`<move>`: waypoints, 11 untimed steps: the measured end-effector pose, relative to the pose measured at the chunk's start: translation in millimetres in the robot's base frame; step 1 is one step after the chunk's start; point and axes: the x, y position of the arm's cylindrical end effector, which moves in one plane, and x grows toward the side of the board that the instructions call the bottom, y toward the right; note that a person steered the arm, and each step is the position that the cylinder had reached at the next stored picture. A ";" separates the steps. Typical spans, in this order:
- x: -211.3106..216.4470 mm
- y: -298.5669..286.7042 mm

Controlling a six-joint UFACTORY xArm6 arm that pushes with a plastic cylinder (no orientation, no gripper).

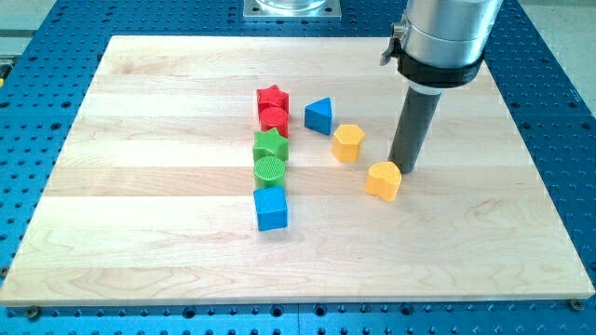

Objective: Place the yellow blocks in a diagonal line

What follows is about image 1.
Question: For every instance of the green cylinder block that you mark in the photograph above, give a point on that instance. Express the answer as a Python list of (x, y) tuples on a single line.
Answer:
[(269, 171)]

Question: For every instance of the red star block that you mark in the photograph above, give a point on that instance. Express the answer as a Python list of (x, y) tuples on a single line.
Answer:
[(272, 97)]

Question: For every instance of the blue triangle block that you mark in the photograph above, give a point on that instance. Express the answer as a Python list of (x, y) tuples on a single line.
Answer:
[(319, 116)]

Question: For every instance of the yellow heart block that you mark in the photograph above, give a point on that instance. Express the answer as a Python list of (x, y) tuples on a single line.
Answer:
[(383, 179)]

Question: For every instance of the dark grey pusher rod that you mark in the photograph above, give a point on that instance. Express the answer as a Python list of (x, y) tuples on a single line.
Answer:
[(416, 115)]

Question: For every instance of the yellow pentagon block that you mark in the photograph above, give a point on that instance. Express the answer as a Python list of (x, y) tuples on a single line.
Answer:
[(346, 142)]

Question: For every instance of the wooden board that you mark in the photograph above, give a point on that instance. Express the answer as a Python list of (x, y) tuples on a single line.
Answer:
[(151, 199)]

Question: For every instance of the red cylinder block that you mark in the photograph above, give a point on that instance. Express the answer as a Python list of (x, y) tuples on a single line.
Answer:
[(275, 117)]

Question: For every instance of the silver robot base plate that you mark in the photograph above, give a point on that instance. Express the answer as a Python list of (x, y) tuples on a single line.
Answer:
[(287, 10)]

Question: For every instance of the blue cube block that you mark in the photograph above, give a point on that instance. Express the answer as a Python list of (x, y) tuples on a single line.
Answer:
[(271, 208)]

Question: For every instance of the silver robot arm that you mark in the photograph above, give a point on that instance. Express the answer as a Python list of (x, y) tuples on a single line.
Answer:
[(444, 34)]

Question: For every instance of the green star block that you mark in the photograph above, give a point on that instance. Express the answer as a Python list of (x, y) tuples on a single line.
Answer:
[(270, 143)]

